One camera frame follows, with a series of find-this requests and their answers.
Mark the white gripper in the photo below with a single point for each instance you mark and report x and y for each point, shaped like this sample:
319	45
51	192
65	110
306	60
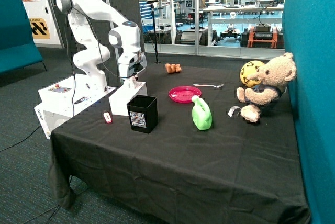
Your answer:
131	63

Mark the white tissue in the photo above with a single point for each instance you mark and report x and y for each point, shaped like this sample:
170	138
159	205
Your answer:
131	83

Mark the pink plastic plate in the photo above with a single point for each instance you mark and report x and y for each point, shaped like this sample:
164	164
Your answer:
184	94

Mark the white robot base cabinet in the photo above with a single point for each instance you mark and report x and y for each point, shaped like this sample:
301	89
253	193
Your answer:
57	104

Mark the white tissue box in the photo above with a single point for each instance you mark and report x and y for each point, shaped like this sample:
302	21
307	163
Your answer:
122	96

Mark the small brown plush toy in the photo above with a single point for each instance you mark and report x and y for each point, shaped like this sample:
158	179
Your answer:
173	68

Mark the black square container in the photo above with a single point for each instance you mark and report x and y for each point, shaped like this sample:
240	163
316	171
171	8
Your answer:
143	113

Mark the black marker pen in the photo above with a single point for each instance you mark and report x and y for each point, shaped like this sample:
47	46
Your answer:
81	100

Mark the red white small device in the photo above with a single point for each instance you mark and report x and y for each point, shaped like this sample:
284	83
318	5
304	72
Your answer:
107	117

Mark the black tripod stand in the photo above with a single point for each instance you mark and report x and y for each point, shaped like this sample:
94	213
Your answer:
151	3

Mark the green plastic jug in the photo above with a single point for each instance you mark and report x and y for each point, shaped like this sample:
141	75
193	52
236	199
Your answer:
201	114

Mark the silver fork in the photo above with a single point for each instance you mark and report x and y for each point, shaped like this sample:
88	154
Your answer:
209	85

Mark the yellow black hazard sign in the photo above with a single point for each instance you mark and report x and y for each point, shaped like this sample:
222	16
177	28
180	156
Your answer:
39	28

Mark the white paper tag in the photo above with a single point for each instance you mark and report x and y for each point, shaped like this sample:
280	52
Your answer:
232	110

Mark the teal sofa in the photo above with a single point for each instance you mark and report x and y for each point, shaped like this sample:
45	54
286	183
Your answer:
18	49

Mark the yellow black ball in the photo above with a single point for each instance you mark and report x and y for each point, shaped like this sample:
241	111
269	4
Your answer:
248	69

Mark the black tablecloth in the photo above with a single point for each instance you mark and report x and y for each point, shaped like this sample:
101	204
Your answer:
234	172

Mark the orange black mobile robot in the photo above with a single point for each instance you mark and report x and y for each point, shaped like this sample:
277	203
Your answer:
262	36

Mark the beige teddy bear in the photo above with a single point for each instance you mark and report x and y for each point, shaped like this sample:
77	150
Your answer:
274	77

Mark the teal partition panel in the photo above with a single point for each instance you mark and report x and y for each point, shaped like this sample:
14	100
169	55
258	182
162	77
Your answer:
309	35

